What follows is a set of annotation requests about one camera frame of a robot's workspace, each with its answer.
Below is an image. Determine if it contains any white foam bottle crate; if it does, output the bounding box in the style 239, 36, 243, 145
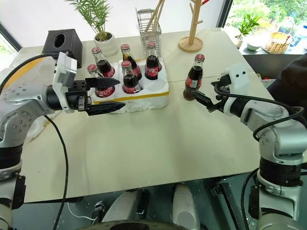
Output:
90, 57, 170, 114

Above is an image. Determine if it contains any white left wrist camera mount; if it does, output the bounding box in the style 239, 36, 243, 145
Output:
51, 51, 78, 113

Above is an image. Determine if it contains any metal wire utensil holder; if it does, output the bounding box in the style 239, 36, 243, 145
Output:
135, 8, 163, 59

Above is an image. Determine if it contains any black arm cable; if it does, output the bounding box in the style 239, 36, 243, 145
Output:
240, 167, 260, 221
0, 53, 59, 90
211, 82, 305, 142
44, 114, 70, 230

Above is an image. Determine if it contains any thin white cable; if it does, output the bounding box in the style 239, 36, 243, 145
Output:
66, 202, 97, 221

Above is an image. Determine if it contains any wooden stick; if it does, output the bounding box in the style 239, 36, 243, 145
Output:
144, 0, 165, 32
154, 0, 167, 26

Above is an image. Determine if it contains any white rounded robot leg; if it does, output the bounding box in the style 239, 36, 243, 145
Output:
172, 183, 201, 230
102, 188, 145, 224

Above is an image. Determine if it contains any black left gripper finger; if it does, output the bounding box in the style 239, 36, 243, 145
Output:
85, 77, 121, 92
86, 102, 127, 117

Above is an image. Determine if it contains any black table frame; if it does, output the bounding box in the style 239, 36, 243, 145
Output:
211, 179, 253, 218

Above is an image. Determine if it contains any wicker basket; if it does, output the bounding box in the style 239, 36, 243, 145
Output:
262, 31, 293, 55

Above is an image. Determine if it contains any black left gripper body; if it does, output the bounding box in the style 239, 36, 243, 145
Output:
64, 80, 93, 112

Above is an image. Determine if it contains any dark clothed person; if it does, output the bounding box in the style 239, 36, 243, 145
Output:
267, 54, 307, 110

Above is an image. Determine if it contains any small green potted plant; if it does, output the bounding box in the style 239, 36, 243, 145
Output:
233, 13, 261, 48

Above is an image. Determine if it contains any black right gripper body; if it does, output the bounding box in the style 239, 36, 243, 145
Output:
207, 74, 232, 112

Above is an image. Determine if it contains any black tissue box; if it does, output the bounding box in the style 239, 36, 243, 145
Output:
41, 29, 83, 70

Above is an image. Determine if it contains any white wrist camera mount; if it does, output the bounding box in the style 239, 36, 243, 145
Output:
222, 62, 250, 116
51, 51, 78, 113

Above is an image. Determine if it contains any green plant in white pot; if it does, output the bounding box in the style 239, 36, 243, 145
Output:
64, 0, 117, 57

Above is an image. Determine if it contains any black window post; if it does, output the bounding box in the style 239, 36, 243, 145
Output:
216, 0, 233, 28

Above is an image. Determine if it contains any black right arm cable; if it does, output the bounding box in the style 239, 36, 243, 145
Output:
240, 167, 260, 221
211, 82, 305, 142

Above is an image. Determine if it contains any clear plastic water bottle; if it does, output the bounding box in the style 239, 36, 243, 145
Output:
289, 23, 307, 49
277, 16, 296, 35

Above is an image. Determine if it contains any wooden tree stand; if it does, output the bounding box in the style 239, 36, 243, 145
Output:
178, 0, 204, 52

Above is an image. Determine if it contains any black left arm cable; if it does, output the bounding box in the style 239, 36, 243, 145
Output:
0, 53, 59, 90
44, 114, 70, 230

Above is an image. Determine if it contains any glass cola bottle red cap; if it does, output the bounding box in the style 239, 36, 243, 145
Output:
91, 47, 116, 79
144, 42, 162, 81
183, 54, 205, 102
119, 44, 143, 81
86, 64, 116, 98
121, 60, 142, 94

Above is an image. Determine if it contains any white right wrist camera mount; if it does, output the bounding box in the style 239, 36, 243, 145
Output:
222, 62, 250, 116

